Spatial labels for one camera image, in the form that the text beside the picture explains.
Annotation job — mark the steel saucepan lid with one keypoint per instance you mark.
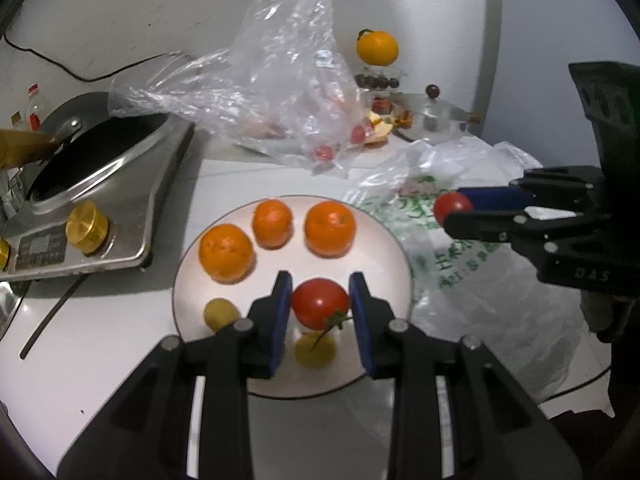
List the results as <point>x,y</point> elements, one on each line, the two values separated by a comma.
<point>435,107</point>

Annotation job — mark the small orange mandarin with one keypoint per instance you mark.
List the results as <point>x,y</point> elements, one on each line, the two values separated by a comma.
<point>272,222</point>
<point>330,229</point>

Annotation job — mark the clear box of dark fruit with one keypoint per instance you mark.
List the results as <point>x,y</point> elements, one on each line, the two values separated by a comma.
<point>377,81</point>

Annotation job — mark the green printed plastic bag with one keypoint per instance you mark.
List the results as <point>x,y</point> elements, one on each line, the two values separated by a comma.
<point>450,265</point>

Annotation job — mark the silver induction cooker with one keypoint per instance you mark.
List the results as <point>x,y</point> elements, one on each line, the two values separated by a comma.
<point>130,200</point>

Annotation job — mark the yellow cherry tomato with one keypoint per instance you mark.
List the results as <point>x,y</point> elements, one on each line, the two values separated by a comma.
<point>315,354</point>
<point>220,312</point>

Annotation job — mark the red capped bottle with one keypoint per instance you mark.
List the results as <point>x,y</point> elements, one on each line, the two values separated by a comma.
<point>34,110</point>

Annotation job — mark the glass lid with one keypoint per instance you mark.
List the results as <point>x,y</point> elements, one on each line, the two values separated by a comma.
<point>6,305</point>

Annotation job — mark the bagged red cherry tomato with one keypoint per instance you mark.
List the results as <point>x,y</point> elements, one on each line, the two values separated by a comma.
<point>357,134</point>
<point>325,152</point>

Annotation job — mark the clear crumpled plastic bag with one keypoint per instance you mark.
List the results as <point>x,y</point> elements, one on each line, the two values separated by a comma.
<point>280,85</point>

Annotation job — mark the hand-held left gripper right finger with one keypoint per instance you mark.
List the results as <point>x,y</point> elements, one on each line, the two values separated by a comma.
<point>362,325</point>

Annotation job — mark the orange peel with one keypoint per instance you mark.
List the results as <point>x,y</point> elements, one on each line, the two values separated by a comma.
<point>380,127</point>

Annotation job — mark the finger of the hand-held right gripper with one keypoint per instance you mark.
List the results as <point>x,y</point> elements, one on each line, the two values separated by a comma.
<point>490,225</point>
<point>492,198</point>

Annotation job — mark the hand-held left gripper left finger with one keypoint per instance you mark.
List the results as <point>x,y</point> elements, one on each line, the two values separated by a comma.
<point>280,325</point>

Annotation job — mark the large orange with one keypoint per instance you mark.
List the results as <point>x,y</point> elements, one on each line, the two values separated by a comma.
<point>377,49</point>

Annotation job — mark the white round plate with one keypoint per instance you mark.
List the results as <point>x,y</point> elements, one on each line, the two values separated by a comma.
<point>380,270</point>

